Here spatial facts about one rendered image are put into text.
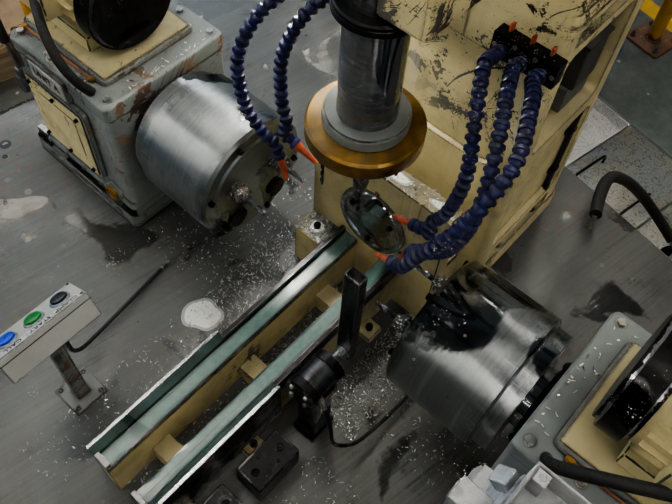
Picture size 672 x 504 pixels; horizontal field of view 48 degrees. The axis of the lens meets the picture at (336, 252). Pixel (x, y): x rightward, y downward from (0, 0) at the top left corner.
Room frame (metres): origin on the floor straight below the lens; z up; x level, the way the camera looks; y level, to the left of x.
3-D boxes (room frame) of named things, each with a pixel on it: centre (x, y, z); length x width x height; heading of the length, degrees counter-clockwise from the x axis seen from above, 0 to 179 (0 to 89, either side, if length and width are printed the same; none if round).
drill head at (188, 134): (0.94, 0.28, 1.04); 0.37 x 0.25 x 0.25; 52
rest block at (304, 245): (0.85, 0.04, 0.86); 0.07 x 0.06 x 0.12; 52
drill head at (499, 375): (0.52, -0.26, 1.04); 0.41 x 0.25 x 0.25; 52
